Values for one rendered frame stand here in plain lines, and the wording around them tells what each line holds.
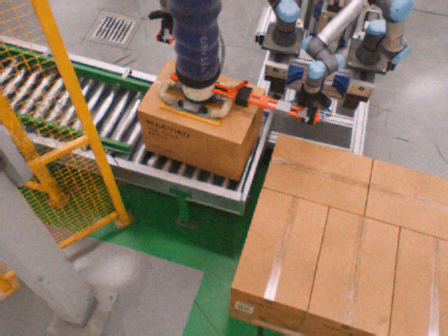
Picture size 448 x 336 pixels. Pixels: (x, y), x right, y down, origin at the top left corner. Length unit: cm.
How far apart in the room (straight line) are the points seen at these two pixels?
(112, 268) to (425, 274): 184
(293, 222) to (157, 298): 98
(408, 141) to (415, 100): 43
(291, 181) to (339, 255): 50
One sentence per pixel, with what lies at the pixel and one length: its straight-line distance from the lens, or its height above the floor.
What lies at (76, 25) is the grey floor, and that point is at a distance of 457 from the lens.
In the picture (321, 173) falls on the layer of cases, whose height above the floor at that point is 54.
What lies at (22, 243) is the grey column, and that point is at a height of 118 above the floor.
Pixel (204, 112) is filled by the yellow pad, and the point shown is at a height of 99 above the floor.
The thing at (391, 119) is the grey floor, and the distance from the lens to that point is 397.
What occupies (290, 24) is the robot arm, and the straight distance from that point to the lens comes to 272.
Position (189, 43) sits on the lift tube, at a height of 147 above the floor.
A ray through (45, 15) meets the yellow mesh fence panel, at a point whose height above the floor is 179.
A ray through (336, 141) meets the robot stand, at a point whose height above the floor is 21.
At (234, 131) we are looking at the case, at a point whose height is 95.
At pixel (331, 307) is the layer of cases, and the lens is 262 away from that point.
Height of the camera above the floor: 302
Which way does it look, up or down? 54 degrees down
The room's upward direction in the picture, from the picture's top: 5 degrees clockwise
